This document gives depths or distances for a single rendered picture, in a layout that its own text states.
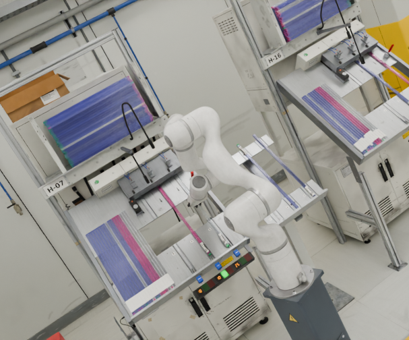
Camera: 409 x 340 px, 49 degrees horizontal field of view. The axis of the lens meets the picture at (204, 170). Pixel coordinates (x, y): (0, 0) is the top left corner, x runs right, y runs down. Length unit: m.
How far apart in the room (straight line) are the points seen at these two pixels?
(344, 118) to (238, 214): 1.25
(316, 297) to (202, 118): 0.82
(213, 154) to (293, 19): 1.38
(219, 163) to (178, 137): 0.18
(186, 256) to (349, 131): 1.14
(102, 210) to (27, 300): 1.91
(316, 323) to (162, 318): 1.00
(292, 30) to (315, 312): 1.67
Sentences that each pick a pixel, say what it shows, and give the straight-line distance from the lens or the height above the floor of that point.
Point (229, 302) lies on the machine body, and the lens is 2.71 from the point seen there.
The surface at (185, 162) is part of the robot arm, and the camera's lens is 1.98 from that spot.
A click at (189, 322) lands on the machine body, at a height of 0.34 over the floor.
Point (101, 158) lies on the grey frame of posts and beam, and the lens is 2.46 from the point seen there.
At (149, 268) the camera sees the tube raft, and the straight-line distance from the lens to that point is 2.26.
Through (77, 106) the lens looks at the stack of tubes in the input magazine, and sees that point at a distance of 2.41.
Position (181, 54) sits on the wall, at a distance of 4.14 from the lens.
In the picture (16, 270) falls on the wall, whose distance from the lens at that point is 4.13.
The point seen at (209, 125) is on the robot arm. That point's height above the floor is 1.39.
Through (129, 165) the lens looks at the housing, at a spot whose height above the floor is 1.24.
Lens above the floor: 1.75
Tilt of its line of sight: 17 degrees down
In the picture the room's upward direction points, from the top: 28 degrees counter-clockwise
